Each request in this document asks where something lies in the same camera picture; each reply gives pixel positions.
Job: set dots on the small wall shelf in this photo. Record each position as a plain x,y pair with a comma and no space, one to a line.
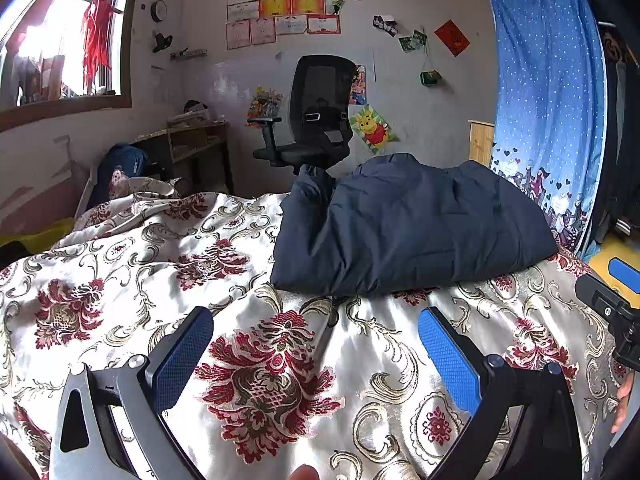
187,54

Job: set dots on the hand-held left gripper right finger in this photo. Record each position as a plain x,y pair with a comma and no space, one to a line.
447,360

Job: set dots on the person's left hand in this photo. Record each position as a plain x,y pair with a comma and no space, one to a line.
305,474

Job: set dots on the yellow cloth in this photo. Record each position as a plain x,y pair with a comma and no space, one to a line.
607,257

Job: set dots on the black mesh office chair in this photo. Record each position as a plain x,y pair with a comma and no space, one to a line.
320,85

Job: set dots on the cluster of wall photos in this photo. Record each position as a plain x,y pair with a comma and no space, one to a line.
385,24

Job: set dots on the blue backpack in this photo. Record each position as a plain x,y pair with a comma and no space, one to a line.
125,160

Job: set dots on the dark cloth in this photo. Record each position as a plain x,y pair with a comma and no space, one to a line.
12,255

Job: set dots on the navy blue padded jacket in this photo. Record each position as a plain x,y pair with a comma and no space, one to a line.
410,225

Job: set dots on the person's right hand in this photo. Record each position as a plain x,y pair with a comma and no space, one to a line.
625,400

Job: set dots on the cartoon figure poster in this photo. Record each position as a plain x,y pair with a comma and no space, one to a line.
359,85

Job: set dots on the red paper square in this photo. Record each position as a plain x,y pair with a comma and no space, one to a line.
452,37

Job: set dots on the light wooden cabinet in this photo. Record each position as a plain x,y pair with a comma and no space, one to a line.
481,142

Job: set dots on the wooden framed window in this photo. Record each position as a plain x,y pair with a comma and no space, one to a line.
127,60

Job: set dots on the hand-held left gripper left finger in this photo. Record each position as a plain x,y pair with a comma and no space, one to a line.
182,355

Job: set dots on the floral white and red blanket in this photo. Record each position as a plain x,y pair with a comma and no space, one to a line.
150,270

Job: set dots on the round wall clock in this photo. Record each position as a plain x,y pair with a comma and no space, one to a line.
159,10

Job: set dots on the green wall photo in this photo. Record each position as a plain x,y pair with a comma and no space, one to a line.
412,40

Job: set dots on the yellow bear poster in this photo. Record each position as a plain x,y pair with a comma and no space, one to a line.
372,130

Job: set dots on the black item on papers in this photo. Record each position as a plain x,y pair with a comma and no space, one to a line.
194,106

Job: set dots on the yellow-green pillow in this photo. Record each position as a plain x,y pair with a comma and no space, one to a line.
45,235

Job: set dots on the white bed frame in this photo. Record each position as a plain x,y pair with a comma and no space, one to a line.
85,195

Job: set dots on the stack of papers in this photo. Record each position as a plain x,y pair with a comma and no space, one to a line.
187,119

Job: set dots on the wooden desk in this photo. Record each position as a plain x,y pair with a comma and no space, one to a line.
160,135

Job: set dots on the blue printed curtain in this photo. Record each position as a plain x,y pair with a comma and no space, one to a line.
545,85

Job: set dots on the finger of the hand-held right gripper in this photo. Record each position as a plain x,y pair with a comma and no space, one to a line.
625,270

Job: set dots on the green hanging pouch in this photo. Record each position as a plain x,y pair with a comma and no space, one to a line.
430,78

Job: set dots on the group of wall certificates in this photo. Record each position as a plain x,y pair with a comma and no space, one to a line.
290,7

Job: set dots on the red cloth at window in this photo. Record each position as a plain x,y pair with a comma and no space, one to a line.
96,35

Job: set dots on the colourful cartoon sticker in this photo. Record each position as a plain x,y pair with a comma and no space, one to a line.
265,105

